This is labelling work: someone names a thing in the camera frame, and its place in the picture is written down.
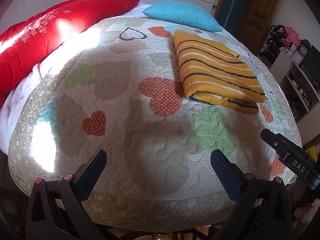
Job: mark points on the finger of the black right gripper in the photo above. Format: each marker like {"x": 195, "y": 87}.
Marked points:
{"x": 283, "y": 146}

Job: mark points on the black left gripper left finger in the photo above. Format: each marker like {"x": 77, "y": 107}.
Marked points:
{"x": 55, "y": 209}

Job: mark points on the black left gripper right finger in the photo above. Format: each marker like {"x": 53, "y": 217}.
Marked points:
{"x": 262, "y": 208}

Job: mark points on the yellow striped knit sweater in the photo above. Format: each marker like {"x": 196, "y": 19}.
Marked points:
{"x": 214, "y": 74}

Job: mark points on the pink clothes pile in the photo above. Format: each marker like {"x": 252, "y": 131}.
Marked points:
{"x": 292, "y": 36}

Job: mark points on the yellow package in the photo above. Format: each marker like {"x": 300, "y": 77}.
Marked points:
{"x": 312, "y": 152}

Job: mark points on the cluttered white shelf unit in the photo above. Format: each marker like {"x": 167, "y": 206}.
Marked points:
{"x": 298, "y": 82}

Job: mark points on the small white alarm clock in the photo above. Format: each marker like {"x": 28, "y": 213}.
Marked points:
{"x": 297, "y": 57}

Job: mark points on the heart patterned quilted bedspread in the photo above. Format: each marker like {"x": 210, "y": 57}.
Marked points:
{"x": 117, "y": 87}

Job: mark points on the brown wooden door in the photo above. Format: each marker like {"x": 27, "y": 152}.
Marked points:
{"x": 247, "y": 20}

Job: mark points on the red embroidered duvet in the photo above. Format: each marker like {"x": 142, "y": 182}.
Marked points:
{"x": 27, "y": 43}

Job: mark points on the turquoise knit pillow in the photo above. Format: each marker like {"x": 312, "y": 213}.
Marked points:
{"x": 183, "y": 13}

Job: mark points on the white upholstered headboard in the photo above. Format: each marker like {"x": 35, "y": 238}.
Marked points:
{"x": 21, "y": 10}

